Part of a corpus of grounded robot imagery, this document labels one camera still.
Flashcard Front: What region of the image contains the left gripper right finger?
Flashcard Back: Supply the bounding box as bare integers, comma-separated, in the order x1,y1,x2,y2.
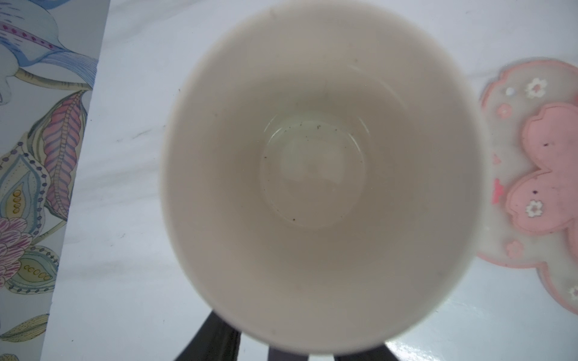
334,344,399,361

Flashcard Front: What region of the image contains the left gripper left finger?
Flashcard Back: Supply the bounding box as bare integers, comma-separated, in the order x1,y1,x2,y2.
176,312,242,361

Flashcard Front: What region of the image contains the pink flower coaster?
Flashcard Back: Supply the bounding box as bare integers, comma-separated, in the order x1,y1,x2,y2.
479,58,577,313

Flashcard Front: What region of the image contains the purple mug white inside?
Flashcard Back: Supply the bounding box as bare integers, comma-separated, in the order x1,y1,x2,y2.
160,1,492,355

